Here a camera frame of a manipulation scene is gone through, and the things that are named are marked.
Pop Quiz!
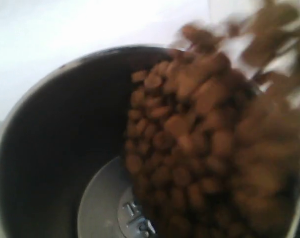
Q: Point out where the brown kibble mug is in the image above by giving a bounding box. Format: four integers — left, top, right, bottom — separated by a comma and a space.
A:
124, 0, 300, 238

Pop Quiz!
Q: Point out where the steel mug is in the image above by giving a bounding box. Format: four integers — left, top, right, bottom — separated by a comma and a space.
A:
0, 44, 300, 238

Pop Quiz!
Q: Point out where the white curtain backdrop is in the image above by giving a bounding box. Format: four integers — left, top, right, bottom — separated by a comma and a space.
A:
0, 0, 259, 121

